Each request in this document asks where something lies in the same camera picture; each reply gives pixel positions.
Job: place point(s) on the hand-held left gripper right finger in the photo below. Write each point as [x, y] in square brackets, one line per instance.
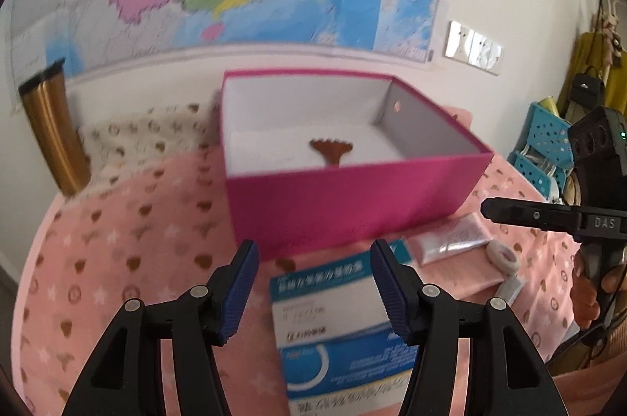
[389, 293]

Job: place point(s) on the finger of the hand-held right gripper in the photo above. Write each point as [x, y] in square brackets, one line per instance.
[529, 214]

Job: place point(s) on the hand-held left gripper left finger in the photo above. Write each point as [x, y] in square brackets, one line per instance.
[240, 293]

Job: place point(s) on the white blue medicine box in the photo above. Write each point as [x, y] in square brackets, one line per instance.
[323, 323]

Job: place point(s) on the light pink cream tube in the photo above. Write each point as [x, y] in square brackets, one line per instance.
[448, 239]

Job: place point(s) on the pink cardboard box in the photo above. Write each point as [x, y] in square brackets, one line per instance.
[343, 200]

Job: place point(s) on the person's right forearm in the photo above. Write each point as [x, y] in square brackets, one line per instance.
[592, 391]

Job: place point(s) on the person's right hand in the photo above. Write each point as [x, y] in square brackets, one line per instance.
[583, 303]

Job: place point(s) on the blue perforated plastic basket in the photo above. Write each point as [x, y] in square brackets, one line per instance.
[551, 134]
[531, 173]

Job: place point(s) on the white tape roll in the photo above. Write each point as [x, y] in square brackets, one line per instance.
[502, 256]

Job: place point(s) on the black handbag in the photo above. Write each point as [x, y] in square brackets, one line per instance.
[587, 90]

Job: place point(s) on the small white item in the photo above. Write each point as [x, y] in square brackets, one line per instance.
[509, 288]

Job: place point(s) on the yellow hanging garment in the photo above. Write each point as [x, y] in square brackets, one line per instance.
[615, 73]

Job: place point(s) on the pink printed cloth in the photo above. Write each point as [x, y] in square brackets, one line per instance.
[127, 249]

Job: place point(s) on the beige hanging toy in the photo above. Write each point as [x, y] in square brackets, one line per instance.
[612, 29]

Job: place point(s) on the cream printed cloth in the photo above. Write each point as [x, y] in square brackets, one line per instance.
[147, 127]

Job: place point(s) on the gold metal tumbler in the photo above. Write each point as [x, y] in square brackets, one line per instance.
[54, 131]

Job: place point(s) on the narrow white wall plate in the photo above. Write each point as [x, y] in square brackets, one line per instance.
[496, 56]

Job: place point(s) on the white wall socket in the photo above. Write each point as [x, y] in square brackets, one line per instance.
[456, 38]
[479, 48]

